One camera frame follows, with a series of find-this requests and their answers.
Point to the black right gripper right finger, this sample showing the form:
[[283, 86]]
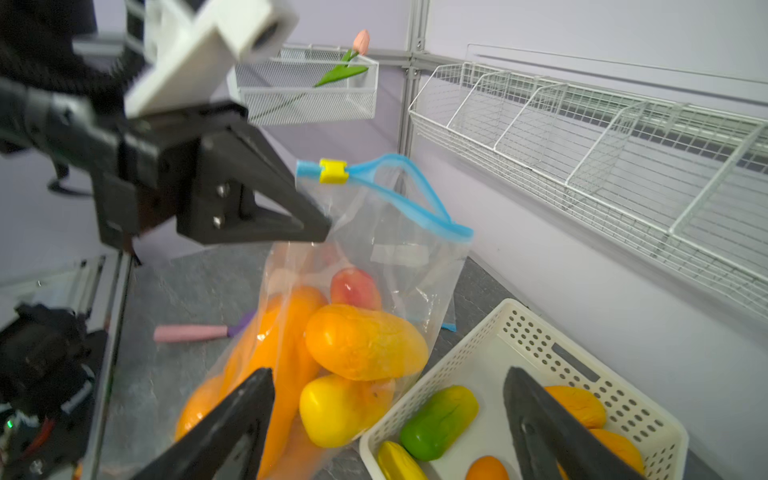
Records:
[[549, 442]]

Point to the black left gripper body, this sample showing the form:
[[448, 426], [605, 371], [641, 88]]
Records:
[[150, 162]]

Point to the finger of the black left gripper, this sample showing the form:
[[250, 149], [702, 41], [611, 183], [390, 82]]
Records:
[[241, 191]]

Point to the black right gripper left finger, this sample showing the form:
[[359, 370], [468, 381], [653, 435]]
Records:
[[228, 443]]

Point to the clear blue zip-top bag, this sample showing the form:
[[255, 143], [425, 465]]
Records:
[[387, 220]]

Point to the red yellow mango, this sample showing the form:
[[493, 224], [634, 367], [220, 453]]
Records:
[[355, 287]]

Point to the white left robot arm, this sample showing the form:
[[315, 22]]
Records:
[[52, 100]]

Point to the orange mango basket bottom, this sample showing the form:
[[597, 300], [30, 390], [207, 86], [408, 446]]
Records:
[[487, 468]]

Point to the green mango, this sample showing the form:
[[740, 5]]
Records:
[[437, 425]]

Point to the orange yellow mango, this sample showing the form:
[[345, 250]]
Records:
[[365, 345]]

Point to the cream perforated plastic basket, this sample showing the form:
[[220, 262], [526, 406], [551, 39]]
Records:
[[507, 361]]

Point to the purple pink spatula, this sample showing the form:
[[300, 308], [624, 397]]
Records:
[[194, 332]]

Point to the pink artificial tulip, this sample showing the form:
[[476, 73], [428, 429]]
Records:
[[342, 66]]

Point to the white mesh wall basket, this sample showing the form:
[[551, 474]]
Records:
[[306, 90]]

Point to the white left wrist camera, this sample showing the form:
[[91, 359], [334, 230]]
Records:
[[190, 46]]

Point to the white wire wall shelf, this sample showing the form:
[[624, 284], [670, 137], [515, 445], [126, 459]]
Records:
[[682, 186]]

